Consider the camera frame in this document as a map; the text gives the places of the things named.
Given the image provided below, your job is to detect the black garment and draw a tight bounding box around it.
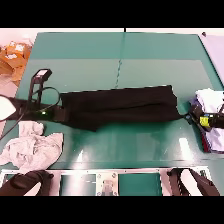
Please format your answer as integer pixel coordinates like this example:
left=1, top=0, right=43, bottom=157
left=57, top=84, right=184, bottom=132

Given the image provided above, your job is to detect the grey garment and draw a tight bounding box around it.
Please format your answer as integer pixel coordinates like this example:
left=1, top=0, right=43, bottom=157
left=0, top=120, right=65, bottom=175

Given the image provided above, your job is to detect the white garment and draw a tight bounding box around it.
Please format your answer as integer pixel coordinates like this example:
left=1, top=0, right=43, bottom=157
left=194, top=87, right=224, bottom=153

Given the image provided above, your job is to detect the red garment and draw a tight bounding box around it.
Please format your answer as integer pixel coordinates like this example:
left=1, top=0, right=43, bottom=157
left=200, top=134, right=216, bottom=155

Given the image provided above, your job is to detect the silver frame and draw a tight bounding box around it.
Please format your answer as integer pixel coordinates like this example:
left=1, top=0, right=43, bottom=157
left=0, top=167, right=212, bottom=197

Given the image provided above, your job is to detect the black cable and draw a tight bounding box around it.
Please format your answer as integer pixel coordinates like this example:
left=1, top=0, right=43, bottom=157
left=34, top=86, right=62, bottom=114

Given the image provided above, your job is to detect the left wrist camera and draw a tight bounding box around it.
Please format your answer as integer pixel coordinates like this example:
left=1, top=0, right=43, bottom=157
left=27, top=67, right=54, bottom=105

